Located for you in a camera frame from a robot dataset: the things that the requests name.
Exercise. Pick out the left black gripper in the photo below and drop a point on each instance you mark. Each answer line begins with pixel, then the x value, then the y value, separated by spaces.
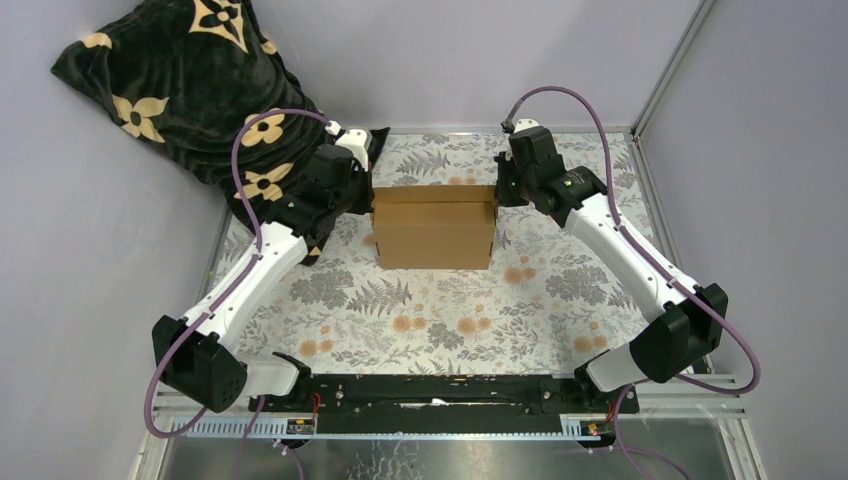
pixel 366 179

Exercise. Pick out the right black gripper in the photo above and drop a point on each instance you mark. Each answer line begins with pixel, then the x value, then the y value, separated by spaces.
pixel 504 163

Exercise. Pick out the brown cardboard box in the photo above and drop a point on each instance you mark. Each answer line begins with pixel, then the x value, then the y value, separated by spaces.
pixel 440 227

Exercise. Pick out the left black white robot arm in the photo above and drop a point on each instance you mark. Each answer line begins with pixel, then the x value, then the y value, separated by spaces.
pixel 195 354

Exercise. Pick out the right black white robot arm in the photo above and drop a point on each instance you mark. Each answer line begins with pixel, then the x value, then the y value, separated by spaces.
pixel 679 332

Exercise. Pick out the floral patterned table mat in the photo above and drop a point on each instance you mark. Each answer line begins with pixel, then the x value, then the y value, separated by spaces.
pixel 545 305

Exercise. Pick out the black floral plush blanket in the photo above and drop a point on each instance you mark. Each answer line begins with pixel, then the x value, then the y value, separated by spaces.
pixel 200 84

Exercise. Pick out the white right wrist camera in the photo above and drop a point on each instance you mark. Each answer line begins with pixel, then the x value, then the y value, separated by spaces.
pixel 511 126

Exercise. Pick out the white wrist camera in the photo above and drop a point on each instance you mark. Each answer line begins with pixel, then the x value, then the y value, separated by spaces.
pixel 356 140
pixel 511 126

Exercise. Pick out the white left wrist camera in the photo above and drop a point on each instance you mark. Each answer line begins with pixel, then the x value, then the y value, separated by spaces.
pixel 356 140

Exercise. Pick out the aluminium frame rail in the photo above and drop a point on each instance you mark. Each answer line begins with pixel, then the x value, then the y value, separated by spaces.
pixel 671 431

